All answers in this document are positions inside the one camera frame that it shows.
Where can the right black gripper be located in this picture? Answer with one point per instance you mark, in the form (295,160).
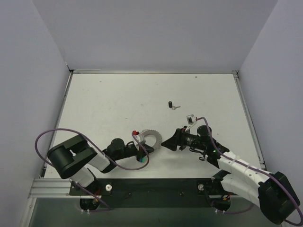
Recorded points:
(179,138)

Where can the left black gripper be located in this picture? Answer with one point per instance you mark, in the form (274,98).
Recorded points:
(140,152)

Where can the black capped key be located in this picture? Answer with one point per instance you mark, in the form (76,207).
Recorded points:
(171,106)

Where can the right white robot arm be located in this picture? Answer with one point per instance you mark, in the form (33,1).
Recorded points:
(272,193)

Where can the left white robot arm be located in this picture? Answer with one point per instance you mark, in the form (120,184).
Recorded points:
(70,157)

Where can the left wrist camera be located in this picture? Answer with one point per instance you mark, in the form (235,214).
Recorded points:
(138,137)

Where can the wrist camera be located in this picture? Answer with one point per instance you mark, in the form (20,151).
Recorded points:
(191,121)
(138,137)

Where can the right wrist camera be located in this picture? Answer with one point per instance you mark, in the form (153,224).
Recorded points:
(191,121)

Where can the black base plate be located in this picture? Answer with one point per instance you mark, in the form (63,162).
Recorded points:
(161,193)

